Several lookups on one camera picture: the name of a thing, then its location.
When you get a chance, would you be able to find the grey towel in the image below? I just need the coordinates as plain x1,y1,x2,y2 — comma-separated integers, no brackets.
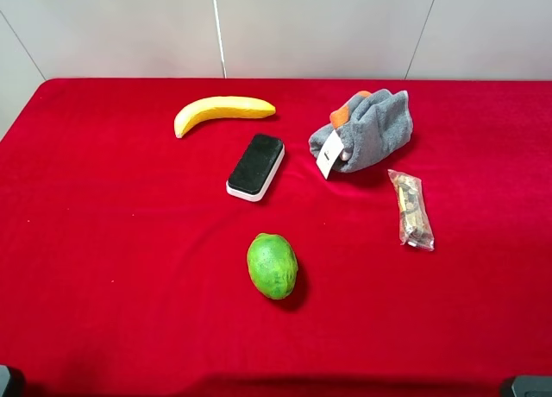
309,89,413,176

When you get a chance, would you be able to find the black white board eraser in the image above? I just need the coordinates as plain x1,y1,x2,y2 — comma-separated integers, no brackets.
226,134,285,202

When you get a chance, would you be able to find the green mango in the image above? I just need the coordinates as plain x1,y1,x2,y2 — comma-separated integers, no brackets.
247,233,298,300

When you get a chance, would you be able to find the yellow banana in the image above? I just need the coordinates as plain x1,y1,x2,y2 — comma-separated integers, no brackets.
173,96,276,139

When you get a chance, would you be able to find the clear snack packet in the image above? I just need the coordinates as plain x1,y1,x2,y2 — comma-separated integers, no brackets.
387,169,435,251

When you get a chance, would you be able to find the red table cloth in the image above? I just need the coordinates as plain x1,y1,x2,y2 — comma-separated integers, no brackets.
1,79,551,396

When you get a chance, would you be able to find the dark right base corner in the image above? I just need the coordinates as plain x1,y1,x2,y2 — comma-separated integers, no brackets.
499,375,552,397

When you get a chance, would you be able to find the dark base corner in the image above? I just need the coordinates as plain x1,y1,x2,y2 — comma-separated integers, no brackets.
0,365,26,397
499,375,552,397

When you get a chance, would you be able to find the dark left base corner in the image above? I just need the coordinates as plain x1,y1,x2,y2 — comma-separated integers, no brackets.
0,365,26,397

